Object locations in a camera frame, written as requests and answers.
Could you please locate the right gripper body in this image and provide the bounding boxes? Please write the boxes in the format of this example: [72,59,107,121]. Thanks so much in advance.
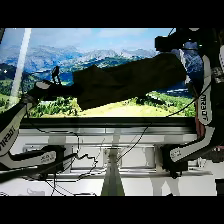
[154,35,181,53]

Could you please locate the dark brown pants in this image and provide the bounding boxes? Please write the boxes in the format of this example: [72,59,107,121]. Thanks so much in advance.
[72,52,188,111]

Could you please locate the black cable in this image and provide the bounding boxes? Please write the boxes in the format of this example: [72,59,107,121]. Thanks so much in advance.
[24,113,100,197]
[115,81,214,163]

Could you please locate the silver frame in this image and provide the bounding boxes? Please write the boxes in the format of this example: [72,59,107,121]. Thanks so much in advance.
[0,126,224,197]

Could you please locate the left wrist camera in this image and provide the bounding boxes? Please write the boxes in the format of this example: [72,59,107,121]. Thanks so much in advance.
[50,65,63,85]

